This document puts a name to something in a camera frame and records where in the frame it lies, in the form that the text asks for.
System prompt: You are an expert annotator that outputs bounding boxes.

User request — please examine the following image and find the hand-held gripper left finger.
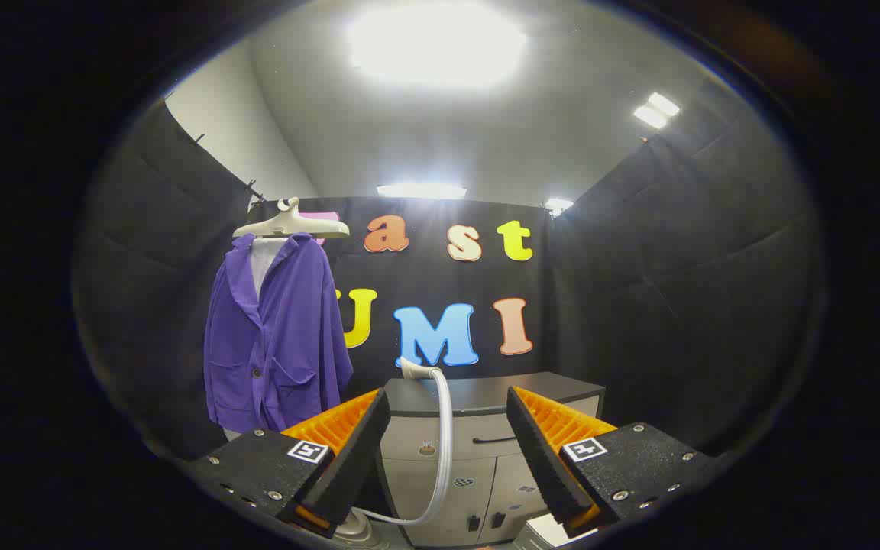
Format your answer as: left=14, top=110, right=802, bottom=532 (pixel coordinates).
left=188, top=387, right=392, bottom=539

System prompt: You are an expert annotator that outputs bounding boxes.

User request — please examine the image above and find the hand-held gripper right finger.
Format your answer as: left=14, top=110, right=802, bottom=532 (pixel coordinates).
left=506, top=386, right=716, bottom=539

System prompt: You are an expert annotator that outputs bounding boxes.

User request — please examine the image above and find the purple corduroy jacket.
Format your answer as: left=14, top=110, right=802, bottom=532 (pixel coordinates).
left=203, top=233, right=354, bottom=435

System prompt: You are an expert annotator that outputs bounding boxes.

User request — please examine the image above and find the white plastic clothes hanger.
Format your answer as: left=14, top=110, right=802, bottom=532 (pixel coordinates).
left=232, top=197, right=351, bottom=240

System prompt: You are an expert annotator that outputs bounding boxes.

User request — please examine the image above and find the grey cabinet with black top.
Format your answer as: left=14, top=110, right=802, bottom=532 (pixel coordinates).
left=374, top=372, right=607, bottom=548

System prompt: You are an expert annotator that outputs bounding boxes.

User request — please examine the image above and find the long ceiling light strip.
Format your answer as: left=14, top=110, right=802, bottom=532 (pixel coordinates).
left=376, top=183, right=468, bottom=200

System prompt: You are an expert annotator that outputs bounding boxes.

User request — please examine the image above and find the small double ceiling light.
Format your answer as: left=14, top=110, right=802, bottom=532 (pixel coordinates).
left=632, top=92, right=681, bottom=130

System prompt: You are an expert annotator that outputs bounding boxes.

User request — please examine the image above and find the large ceiling light panel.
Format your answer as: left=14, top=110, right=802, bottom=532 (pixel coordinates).
left=347, top=2, right=526, bottom=86

